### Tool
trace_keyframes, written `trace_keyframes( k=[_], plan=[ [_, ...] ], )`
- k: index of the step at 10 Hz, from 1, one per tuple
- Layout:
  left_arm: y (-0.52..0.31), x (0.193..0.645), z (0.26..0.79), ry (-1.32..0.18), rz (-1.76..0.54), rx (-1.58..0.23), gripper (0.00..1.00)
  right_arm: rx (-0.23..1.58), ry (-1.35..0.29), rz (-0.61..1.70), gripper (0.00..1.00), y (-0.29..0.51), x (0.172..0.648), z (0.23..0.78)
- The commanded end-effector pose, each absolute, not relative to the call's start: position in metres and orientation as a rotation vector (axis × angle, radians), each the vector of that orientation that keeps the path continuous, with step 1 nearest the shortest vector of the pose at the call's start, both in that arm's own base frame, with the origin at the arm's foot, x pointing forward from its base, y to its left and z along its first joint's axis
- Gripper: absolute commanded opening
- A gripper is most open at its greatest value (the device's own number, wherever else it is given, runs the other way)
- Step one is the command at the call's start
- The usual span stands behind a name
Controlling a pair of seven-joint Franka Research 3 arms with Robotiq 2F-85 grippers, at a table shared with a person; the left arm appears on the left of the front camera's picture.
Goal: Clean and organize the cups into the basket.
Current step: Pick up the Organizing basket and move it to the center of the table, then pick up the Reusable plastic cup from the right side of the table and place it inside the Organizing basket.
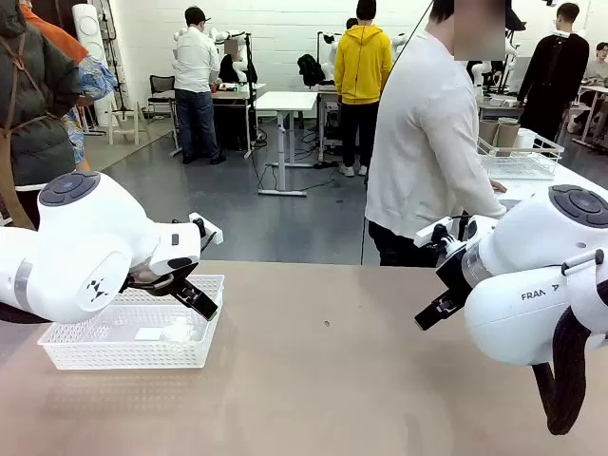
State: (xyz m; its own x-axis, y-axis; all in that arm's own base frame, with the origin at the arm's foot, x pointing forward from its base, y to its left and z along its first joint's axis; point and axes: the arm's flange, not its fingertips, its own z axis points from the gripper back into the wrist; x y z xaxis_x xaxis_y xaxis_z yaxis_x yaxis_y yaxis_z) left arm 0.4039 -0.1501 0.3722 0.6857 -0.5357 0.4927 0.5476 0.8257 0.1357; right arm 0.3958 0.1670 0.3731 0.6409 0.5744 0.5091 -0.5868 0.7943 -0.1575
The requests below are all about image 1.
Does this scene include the white side table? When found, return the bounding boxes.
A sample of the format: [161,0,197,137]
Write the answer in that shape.
[474,150,608,224]

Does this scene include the man in white shirt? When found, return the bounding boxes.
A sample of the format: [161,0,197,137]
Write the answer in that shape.
[172,5,227,166]

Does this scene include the man in black clothes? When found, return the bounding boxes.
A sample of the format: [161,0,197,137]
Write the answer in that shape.
[516,2,592,144]

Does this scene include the black backpack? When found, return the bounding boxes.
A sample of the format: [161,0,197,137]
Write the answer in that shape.
[296,53,327,89]

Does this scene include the seated person in black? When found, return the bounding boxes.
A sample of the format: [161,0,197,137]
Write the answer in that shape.
[218,39,258,87]

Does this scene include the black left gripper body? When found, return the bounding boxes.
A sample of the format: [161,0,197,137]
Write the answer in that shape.
[125,258,200,298]

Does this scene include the white tower column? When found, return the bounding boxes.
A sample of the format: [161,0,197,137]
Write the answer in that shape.
[70,3,121,130]

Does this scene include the cluttered work desk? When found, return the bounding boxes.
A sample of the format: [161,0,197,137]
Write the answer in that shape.
[168,81,267,161]

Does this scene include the beige tumbler cup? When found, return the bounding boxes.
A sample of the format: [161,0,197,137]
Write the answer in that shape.
[496,118,522,149]

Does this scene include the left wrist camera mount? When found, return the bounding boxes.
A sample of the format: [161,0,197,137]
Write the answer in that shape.
[188,212,223,246]

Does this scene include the man in yellow hoodie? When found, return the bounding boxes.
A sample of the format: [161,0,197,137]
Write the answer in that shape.
[333,0,394,179]

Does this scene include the seated person in grey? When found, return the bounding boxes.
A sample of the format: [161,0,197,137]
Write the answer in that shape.
[581,41,608,90]

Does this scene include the black braided cable sleeve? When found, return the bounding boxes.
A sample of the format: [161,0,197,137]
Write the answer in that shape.
[531,279,608,436]

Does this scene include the white step stool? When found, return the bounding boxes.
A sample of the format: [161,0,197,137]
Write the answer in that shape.
[107,101,142,146]

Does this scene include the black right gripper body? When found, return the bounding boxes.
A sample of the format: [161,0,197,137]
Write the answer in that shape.
[435,239,481,298]

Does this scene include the white standing desk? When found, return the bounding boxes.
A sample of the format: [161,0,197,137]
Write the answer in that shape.
[255,90,319,198]

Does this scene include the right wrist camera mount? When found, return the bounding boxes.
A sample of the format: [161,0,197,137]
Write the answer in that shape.
[413,214,496,251]

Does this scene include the person in white sweater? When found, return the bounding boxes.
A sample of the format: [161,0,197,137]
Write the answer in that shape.
[364,0,509,267]

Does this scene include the black mesh office chair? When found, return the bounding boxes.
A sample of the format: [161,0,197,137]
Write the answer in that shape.
[146,74,179,125]

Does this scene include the dark green jacket mannequin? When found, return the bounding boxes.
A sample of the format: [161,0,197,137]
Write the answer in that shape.
[0,0,85,230]

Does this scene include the person's right sleeved forearm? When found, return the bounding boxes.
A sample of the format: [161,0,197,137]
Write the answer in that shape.
[450,151,508,220]

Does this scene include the white wire dish rack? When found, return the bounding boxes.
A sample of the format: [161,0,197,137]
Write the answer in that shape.
[477,134,565,182]

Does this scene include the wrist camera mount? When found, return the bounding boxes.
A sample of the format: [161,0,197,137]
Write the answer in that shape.
[413,214,496,251]
[188,212,223,246]

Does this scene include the orange blue outfit mannequin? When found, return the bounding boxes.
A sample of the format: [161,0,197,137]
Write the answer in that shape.
[21,0,119,172]

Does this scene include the white perforated plastic basket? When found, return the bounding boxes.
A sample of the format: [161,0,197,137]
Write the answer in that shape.
[37,274,226,371]

